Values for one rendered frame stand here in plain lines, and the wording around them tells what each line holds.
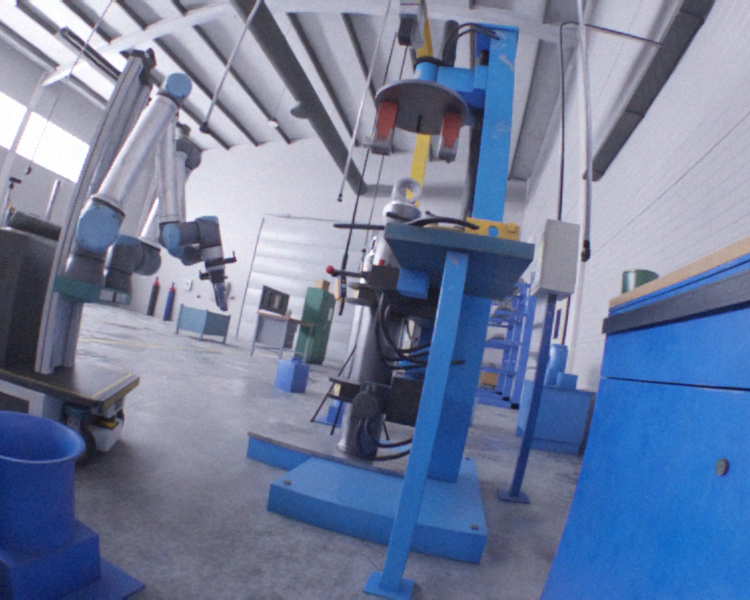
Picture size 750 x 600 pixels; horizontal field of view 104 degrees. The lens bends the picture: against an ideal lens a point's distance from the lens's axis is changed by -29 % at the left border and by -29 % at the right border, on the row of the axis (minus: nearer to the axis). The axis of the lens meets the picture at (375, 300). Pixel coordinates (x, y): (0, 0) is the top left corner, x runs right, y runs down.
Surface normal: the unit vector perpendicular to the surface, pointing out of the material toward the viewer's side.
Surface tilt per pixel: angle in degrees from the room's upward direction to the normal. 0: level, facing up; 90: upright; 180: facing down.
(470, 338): 90
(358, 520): 90
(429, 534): 90
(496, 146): 90
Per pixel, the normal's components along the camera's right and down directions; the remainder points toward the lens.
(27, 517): 0.78, 0.08
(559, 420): -0.19, -0.15
